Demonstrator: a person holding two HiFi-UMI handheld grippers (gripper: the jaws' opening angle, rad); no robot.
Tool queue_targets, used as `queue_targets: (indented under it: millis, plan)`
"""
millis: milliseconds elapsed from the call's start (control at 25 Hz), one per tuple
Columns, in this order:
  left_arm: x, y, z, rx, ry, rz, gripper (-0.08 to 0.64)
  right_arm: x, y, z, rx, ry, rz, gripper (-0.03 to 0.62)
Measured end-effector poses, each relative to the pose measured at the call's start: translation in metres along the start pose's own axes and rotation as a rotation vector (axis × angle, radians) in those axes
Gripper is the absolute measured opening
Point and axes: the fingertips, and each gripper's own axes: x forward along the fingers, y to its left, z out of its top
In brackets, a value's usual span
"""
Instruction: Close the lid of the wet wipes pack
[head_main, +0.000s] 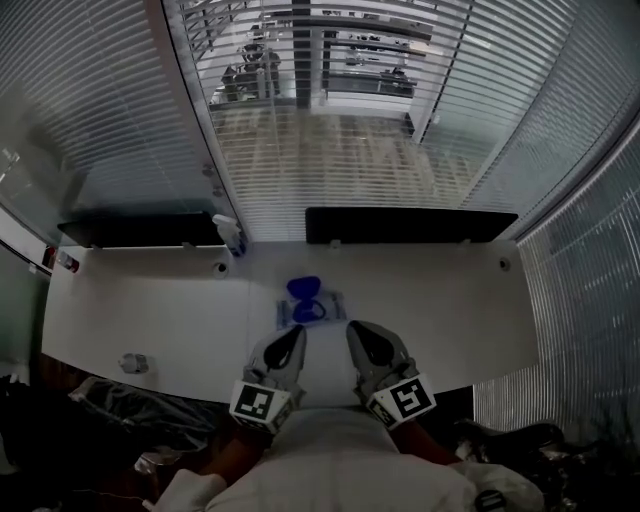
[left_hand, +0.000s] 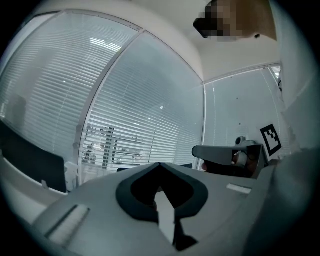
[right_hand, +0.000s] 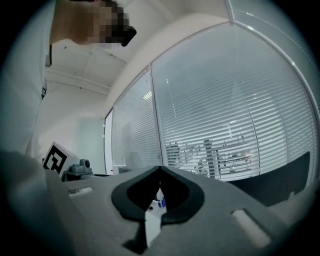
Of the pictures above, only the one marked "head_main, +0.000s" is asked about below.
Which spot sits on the long black desk partition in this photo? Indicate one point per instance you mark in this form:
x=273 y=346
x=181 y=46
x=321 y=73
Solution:
x=410 y=225

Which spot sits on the person's left forearm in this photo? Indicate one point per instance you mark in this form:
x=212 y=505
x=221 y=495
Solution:
x=240 y=450

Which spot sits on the clear plastic bag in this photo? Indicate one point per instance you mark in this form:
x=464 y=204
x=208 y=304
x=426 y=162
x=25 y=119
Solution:
x=150 y=462

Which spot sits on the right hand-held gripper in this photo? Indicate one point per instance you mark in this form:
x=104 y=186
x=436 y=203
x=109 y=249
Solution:
x=405 y=400

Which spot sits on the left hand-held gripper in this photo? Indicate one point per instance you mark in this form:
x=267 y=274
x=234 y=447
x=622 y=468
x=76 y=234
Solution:
x=257 y=405

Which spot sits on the large black plastic bag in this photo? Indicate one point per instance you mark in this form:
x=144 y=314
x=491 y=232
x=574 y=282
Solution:
x=520 y=440

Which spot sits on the person's right forearm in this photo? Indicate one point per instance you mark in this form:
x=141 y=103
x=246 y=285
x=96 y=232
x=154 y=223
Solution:
x=425 y=445

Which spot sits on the white spray bottle blue label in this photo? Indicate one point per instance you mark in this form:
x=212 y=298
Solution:
x=231 y=235

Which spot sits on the background office desk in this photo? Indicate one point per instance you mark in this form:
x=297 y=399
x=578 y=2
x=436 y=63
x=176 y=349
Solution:
x=375 y=65

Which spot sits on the dark square column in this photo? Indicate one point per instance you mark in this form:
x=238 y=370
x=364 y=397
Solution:
x=302 y=55

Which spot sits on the blue object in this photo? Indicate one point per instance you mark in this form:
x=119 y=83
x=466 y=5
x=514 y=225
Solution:
x=302 y=287

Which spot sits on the short black desk partition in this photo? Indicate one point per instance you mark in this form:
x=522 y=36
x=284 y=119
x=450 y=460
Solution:
x=145 y=230

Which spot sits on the white venetian blind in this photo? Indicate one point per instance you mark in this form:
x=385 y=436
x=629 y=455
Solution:
x=325 y=165
x=585 y=300
x=115 y=100
x=525 y=75

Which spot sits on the grey tray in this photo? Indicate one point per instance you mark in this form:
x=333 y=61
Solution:
x=336 y=305

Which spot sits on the black cloth bundle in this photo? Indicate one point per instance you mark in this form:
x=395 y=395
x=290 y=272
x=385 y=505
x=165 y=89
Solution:
x=30 y=425

